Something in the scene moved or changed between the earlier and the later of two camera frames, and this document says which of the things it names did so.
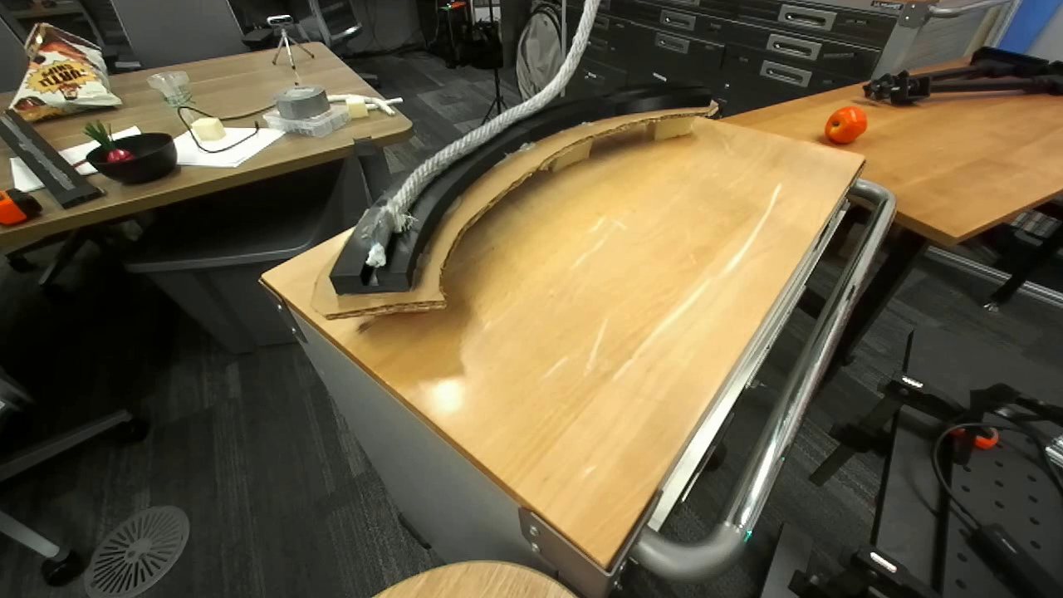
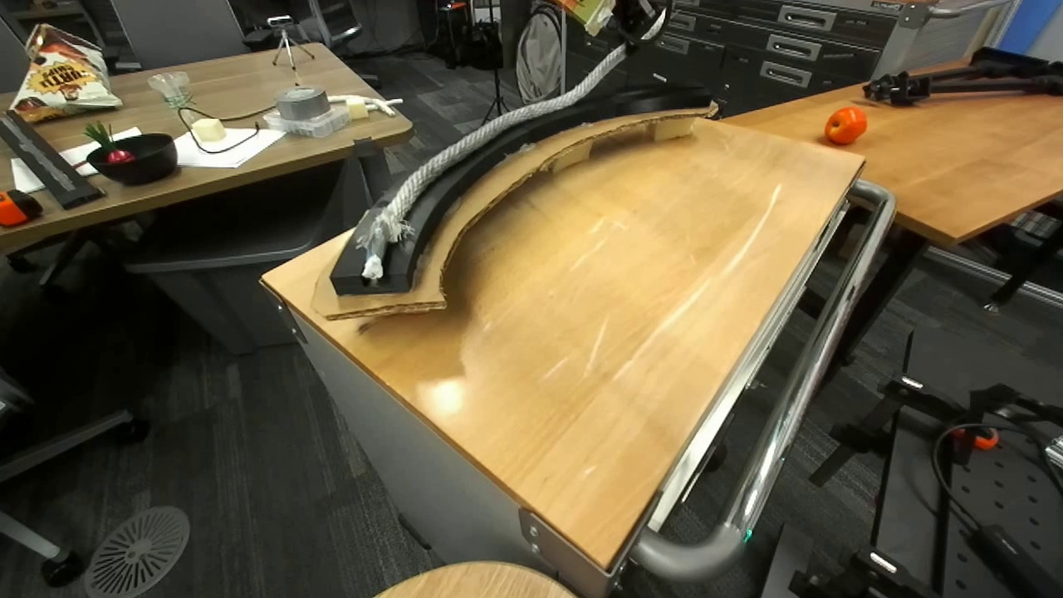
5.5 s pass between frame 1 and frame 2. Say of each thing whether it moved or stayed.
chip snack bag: stayed
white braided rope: moved
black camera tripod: stayed
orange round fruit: stayed
